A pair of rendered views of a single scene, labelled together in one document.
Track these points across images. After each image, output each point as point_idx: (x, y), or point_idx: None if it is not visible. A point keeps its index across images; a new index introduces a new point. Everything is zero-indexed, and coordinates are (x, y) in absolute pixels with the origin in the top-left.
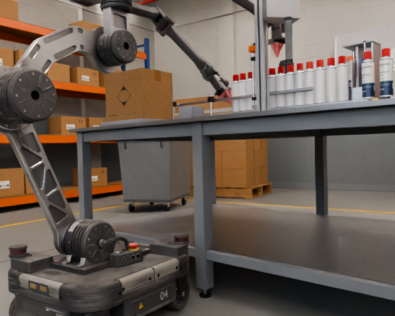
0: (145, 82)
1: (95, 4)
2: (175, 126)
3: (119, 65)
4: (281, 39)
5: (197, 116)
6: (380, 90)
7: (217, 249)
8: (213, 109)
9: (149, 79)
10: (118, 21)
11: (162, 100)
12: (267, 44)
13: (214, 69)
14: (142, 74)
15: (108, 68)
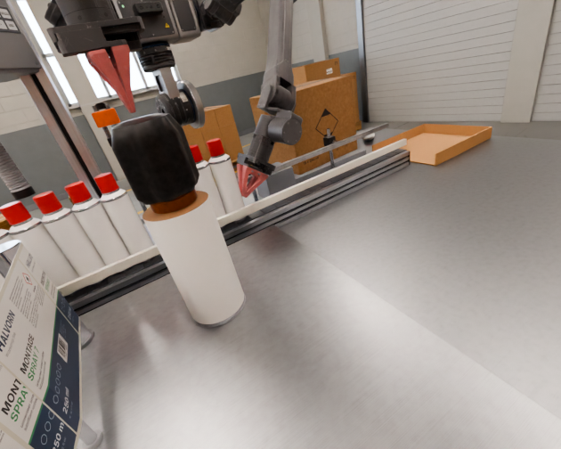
0: (256, 118)
1: (209, 28)
2: None
3: (198, 118)
4: (60, 53)
5: (261, 189)
6: None
7: None
8: (300, 183)
9: (259, 113)
10: (161, 81)
11: (279, 143)
12: (52, 133)
13: (261, 100)
14: (251, 108)
15: (193, 125)
